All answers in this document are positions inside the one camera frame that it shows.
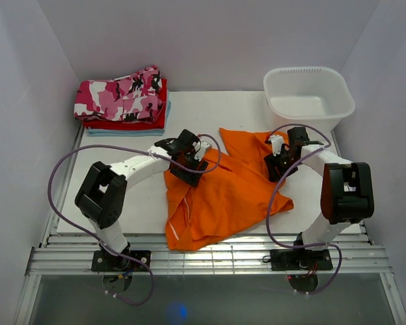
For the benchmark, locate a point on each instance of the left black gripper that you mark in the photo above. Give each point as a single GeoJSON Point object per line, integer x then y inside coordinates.
{"type": "Point", "coordinates": [190, 177]}

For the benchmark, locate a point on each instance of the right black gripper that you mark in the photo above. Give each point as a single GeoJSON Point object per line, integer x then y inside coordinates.
{"type": "Point", "coordinates": [271, 162]}

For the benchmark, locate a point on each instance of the orange trousers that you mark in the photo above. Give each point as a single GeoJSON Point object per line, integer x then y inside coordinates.
{"type": "Point", "coordinates": [228, 200]}

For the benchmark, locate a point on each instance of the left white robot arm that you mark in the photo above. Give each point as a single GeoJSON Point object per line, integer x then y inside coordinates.
{"type": "Point", "coordinates": [102, 194]}

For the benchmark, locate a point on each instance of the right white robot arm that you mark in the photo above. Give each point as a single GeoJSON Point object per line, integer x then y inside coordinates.
{"type": "Point", "coordinates": [346, 192]}

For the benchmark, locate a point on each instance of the light blue folded trousers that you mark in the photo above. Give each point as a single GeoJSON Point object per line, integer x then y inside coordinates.
{"type": "Point", "coordinates": [101, 132]}

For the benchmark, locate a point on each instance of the pink camouflage folded trousers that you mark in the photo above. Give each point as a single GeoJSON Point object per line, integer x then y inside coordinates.
{"type": "Point", "coordinates": [137, 97]}

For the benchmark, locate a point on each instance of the red folded trousers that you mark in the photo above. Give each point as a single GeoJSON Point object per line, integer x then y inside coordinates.
{"type": "Point", "coordinates": [159, 124]}

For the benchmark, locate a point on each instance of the white plastic basin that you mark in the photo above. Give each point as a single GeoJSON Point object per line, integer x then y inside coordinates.
{"type": "Point", "coordinates": [312, 95]}

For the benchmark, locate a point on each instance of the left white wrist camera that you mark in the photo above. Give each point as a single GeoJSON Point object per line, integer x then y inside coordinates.
{"type": "Point", "coordinates": [201, 148]}

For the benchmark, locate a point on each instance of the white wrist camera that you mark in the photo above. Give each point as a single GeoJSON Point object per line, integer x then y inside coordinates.
{"type": "Point", "coordinates": [201, 148]}
{"type": "Point", "coordinates": [276, 142]}

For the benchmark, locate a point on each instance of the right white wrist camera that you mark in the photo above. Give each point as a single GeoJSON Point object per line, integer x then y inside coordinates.
{"type": "Point", "coordinates": [276, 142]}

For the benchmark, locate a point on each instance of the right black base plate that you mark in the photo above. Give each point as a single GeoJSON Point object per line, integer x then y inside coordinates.
{"type": "Point", "coordinates": [299, 259]}

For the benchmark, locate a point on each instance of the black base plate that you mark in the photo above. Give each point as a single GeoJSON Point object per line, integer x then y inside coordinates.
{"type": "Point", "coordinates": [105, 262]}
{"type": "Point", "coordinates": [299, 259]}

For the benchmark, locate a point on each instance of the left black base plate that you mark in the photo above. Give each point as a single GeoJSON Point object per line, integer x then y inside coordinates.
{"type": "Point", "coordinates": [105, 262]}

